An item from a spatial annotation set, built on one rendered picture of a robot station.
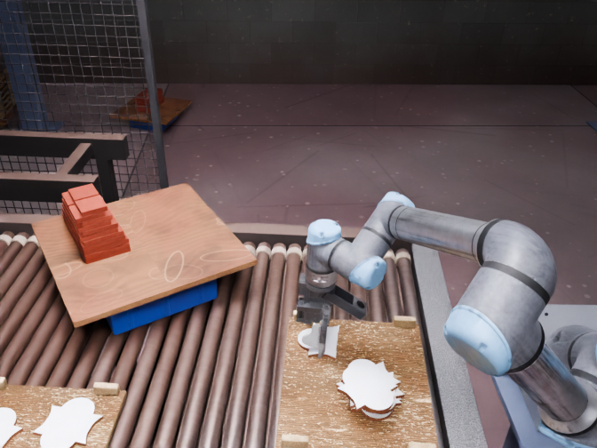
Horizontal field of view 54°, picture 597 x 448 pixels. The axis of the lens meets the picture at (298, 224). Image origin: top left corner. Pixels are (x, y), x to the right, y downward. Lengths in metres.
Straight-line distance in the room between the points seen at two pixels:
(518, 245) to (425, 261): 0.92
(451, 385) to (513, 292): 0.60
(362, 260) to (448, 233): 0.22
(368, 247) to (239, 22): 4.61
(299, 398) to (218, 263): 0.45
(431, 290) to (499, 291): 0.83
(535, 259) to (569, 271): 2.68
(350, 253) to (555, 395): 0.48
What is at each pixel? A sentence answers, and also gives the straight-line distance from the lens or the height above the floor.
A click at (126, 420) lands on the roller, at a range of 1.44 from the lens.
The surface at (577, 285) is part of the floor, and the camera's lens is 3.56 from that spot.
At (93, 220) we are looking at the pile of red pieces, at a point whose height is 1.17.
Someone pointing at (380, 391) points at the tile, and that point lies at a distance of 1.35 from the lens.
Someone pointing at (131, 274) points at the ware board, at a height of 1.04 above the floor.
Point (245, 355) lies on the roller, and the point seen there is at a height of 0.92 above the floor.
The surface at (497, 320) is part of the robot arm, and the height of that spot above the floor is 1.42.
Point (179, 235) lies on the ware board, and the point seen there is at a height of 1.04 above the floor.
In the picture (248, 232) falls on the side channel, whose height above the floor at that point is 0.95.
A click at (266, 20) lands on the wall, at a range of 5.71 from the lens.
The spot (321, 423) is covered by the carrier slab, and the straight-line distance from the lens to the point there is 1.37.
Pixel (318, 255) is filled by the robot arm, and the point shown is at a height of 1.24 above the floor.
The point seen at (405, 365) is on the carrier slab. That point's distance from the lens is 1.51.
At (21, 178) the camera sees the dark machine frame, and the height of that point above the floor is 1.03.
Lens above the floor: 2.02
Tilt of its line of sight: 34 degrees down
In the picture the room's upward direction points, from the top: 1 degrees clockwise
